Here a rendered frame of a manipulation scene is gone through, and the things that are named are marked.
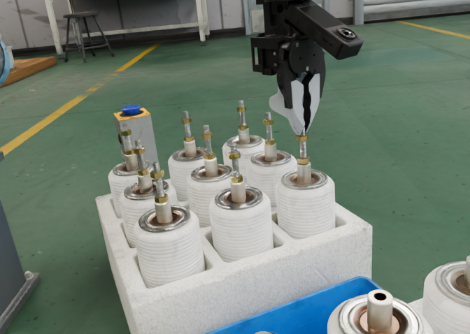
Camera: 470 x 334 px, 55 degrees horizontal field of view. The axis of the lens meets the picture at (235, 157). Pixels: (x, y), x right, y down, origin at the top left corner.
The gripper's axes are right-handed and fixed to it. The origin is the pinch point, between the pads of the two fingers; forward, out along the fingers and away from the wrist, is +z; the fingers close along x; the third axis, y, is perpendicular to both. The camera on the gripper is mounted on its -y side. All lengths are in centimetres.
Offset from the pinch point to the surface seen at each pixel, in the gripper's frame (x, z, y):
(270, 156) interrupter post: -2.7, 8.4, 11.1
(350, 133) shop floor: -83, 35, 52
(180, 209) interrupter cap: 19.6, 9.1, 7.9
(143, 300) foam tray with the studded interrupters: 30.2, 16.4, 2.6
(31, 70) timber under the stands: -68, 31, 374
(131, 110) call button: 7.0, 2.0, 43.4
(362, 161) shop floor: -63, 34, 32
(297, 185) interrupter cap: 2.6, 9.0, -0.3
